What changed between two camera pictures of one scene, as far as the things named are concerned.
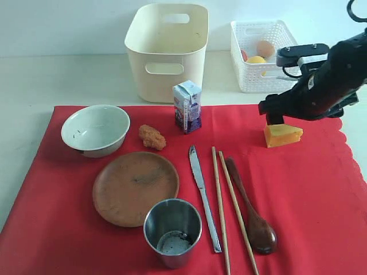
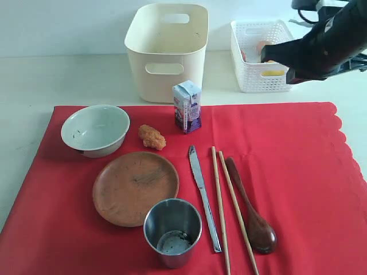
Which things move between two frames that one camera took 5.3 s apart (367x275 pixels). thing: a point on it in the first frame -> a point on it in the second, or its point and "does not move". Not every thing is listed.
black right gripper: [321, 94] -> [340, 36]
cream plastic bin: [167, 44] does not move
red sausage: [244, 55] does not move
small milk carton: [187, 97] does not move
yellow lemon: [257, 59] -> [273, 73]
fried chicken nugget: [151, 137] does not move
